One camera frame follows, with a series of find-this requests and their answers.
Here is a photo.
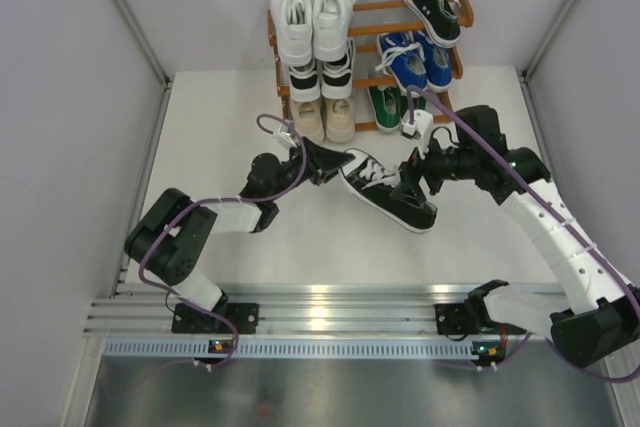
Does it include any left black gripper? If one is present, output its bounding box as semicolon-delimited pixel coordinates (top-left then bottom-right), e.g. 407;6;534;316
268;136;353;201

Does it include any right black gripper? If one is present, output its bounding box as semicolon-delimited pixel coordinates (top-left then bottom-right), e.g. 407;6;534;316
391;129;477;208

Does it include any black canvas sneaker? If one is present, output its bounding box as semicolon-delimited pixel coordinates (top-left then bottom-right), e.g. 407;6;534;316
340;148;437;234
403;0;461;49

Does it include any beige sneaker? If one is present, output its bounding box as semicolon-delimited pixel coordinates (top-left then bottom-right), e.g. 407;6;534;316
290;98;325;144
325;96;356;144

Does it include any green sneaker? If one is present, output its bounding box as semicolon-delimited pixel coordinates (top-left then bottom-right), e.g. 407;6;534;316
400;94;426;116
367;81;406;133

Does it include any black white-striped sneaker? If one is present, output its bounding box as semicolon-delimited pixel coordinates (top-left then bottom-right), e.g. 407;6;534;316
321;37;356;100
287;58;321;103

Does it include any white sneaker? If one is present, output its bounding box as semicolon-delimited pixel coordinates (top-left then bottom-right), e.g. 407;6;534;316
270;0;313;67
312;0;356;62

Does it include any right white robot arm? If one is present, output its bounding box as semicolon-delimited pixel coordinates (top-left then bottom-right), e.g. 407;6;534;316
398;105;639;368

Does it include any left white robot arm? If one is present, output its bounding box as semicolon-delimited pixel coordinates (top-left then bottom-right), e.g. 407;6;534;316
124;138;354;333

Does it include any orange wooden shoe shelf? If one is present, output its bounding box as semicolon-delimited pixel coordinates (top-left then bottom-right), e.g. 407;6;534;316
267;0;475;119

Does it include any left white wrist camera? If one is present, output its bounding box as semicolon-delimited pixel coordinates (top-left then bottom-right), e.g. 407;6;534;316
272;122;300;149

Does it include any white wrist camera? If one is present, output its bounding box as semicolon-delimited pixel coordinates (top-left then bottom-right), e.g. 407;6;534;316
400;109;434;140
272;122;300;149

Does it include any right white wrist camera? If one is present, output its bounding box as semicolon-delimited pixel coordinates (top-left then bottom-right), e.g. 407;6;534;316
400;109;434;140

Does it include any aluminium rail base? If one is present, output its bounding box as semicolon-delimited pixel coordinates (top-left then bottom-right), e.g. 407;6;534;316
82;281;624;343

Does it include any right aluminium frame post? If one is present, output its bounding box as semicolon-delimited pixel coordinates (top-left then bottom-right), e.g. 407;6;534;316
520;0;580;85

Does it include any aluminium frame post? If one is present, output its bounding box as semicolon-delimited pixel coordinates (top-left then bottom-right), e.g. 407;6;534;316
111;0;171;89
520;0;580;85

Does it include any perforated cable duct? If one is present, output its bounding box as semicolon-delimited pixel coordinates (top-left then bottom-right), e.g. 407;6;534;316
103;337;503;361

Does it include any left aluminium frame post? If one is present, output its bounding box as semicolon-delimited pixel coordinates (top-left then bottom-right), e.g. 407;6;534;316
111;0;171;89

